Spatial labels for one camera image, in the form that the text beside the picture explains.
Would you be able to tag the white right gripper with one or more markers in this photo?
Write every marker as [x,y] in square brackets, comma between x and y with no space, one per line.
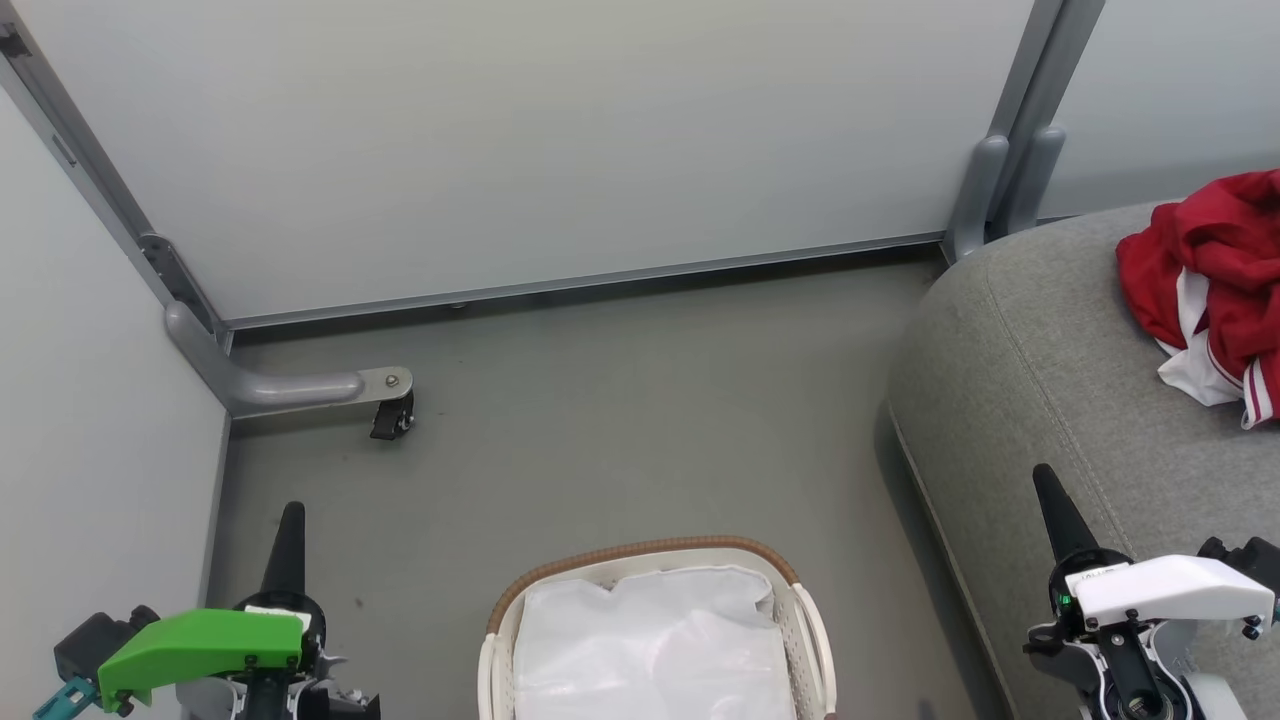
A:
[1165,588]

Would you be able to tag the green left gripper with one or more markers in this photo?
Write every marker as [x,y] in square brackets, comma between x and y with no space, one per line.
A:
[200,645]

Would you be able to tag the white shirt with red stripes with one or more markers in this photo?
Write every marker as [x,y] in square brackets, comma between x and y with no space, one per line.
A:
[1200,350]

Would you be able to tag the red sweatshirt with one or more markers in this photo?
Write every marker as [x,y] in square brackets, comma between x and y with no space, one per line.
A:
[1225,250]

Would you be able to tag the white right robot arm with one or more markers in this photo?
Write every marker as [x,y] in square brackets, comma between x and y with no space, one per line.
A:
[1215,695]

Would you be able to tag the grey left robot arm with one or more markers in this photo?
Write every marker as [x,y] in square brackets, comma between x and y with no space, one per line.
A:
[270,700]

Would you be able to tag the white laundry basket, brown rim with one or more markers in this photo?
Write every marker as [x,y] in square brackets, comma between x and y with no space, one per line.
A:
[815,640]

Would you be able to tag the grey fabric sofa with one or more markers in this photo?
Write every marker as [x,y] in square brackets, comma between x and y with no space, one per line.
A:
[1020,380]

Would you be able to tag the grey partition foot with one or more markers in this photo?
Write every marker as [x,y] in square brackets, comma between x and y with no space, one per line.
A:
[270,388]
[975,195]
[1035,175]

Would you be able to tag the black caster wheel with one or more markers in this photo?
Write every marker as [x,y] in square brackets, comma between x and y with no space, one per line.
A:
[393,417]

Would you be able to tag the white liner cloth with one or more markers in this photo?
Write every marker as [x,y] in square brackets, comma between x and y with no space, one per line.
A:
[650,650]

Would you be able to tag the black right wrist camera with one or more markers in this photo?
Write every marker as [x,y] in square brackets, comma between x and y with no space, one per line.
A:
[1245,558]

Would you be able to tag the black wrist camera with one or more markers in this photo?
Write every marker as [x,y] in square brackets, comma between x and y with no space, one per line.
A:
[95,640]
[1245,558]

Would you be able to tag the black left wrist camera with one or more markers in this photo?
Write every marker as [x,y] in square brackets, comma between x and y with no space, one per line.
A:
[95,640]

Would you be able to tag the grey aluminium frame rail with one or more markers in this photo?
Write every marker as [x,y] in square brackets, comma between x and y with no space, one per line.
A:
[600,280]

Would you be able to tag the grey aluminium frame post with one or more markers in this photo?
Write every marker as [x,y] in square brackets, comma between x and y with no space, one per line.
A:
[1040,80]
[90,170]

